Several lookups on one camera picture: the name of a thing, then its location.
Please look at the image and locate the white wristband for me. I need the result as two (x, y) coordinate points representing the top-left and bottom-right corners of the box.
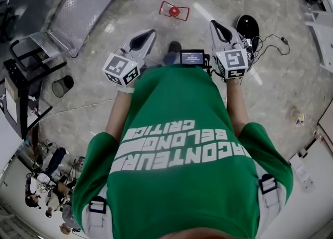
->
(116, 85), (136, 95)

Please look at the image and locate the black chest-mounted screen device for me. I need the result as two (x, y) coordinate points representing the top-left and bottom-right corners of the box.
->
(180, 49), (212, 72)

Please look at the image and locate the person's blue trouser leg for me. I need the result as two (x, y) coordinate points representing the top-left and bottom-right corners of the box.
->
(162, 51), (182, 67)

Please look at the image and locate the grey metal platform cart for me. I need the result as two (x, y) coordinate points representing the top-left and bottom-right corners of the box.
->
(9, 0), (134, 70)

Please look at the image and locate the black metal stand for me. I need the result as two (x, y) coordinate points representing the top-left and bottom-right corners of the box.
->
(2, 39), (68, 140)

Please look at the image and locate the black round glossy object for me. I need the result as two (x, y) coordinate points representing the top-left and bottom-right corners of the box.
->
(235, 15), (260, 40)

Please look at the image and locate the white flat box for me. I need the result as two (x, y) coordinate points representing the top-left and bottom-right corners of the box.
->
(288, 153), (316, 193)

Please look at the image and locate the grey harness strap black buckle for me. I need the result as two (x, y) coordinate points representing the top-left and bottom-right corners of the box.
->
(83, 195), (108, 233)
(255, 172), (287, 231)

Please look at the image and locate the white cabinet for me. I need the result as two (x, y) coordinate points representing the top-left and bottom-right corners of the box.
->
(304, 10), (333, 74)

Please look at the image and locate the person's dark shoe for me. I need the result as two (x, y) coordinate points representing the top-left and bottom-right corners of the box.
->
(168, 41), (183, 55)

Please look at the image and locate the person's right forearm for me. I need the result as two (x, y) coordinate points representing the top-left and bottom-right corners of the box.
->
(224, 77), (249, 137)

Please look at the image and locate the white floor cable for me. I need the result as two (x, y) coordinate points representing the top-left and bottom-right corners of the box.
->
(33, 98), (117, 127)

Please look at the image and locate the person's left forearm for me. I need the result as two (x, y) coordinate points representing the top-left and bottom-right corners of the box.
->
(105, 85), (136, 140)

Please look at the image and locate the green printed t-shirt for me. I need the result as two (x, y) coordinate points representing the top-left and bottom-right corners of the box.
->
(72, 64), (294, 239)

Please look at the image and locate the black mesh wastebasket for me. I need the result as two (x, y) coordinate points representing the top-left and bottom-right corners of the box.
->
(51, 75), (74, 98)

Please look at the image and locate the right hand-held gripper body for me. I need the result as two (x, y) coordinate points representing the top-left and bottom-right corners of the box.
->
(212, 36), (254, 80)

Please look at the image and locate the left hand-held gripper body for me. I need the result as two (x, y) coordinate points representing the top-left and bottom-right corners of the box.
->
(102, 46), (147, 86)

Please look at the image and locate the small colourful slipper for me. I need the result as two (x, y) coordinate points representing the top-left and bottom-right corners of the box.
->
(294, 112), (307, 128)

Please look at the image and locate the black cable with adapter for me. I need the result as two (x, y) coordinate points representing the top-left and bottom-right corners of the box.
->
(250, 33), (291, 64)

